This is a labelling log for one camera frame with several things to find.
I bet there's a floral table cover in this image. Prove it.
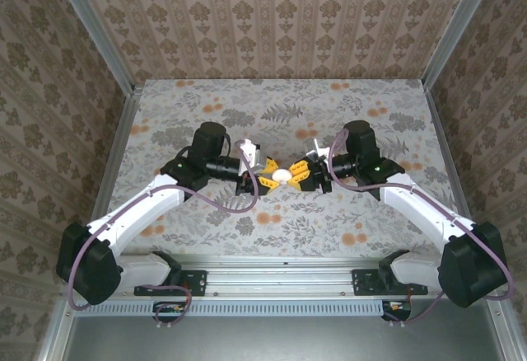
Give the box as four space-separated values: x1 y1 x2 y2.
96 78 473 259

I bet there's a black electronics connector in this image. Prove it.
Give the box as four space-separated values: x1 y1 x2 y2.
152 301 185 323
381 299 413 321

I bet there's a grey metal sheet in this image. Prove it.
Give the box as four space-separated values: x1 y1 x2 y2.
65 315 506 361

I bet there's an aluminium side rail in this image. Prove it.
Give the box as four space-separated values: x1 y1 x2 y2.
423 82 487 265
77 84 145 270

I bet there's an aluminium front rail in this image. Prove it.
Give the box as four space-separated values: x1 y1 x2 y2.
61 253 507 298

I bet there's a white slotted cable duct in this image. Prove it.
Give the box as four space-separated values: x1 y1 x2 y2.
76 298 382 317

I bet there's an aluminium corner post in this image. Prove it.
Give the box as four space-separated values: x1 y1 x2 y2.
422 0 493 90
48 0 137 95

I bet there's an aluminium lower frame rail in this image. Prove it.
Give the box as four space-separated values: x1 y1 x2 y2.
35 294 79 361
485 294 522 361

